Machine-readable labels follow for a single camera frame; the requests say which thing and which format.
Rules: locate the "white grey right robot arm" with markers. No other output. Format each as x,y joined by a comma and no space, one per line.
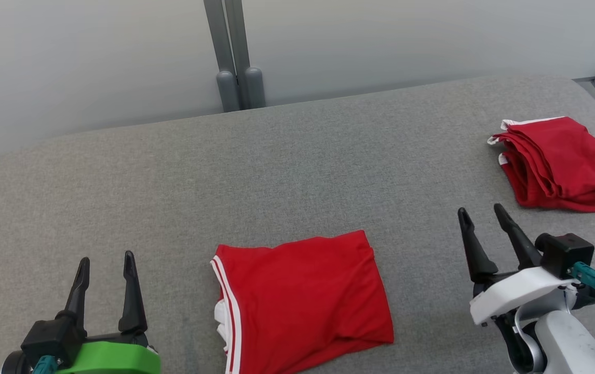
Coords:
572,343

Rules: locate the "red shorts with white trim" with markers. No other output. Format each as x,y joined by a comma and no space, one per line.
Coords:
562,161

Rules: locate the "red jersey with black lettering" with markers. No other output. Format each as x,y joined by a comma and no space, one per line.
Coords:
302,301

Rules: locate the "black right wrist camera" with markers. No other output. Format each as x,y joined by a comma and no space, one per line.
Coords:
565,254

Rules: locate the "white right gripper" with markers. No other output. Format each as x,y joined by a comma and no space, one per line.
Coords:
515,293

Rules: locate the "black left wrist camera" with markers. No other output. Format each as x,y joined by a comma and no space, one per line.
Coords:
48,337

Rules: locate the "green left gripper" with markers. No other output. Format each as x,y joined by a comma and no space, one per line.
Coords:
116,358

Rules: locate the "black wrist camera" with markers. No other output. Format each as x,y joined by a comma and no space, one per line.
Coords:
565,254
48,337

